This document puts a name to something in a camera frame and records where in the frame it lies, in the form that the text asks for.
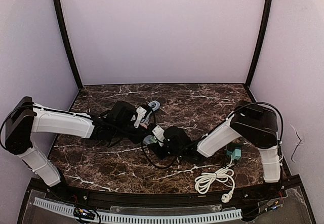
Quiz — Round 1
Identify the green dual USB charger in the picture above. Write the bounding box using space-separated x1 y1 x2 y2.
147 136 156 145

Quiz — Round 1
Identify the light blue power strip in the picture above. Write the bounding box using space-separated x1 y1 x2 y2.
143 135 150 145

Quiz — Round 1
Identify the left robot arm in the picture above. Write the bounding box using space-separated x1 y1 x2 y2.
1 96 152 187

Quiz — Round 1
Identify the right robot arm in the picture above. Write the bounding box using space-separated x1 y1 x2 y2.
145 101 284 183

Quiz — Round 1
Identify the teal power strip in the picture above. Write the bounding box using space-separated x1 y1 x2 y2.
226 144 242 161

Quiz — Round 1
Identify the small green circuit board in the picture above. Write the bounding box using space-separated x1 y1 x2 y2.
73 208 96 220

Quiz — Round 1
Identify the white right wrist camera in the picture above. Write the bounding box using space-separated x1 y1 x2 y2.
152 125 165 143

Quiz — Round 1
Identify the light blue power strip cable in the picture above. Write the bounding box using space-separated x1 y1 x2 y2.
141 100 161 123

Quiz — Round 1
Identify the white coiled power cable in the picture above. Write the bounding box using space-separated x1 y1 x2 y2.
194 158 236 204

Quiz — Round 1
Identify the white slotted cable duct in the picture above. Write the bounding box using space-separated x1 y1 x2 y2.
33 197 242 223

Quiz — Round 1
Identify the black frame post left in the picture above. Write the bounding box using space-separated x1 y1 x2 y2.
53 0 84 91

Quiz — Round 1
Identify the black frame post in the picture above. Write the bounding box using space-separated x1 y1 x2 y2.
53 0 84 91
244 0 272 91

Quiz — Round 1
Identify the black frame post right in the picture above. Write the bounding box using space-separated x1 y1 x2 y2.
244 0 272 91

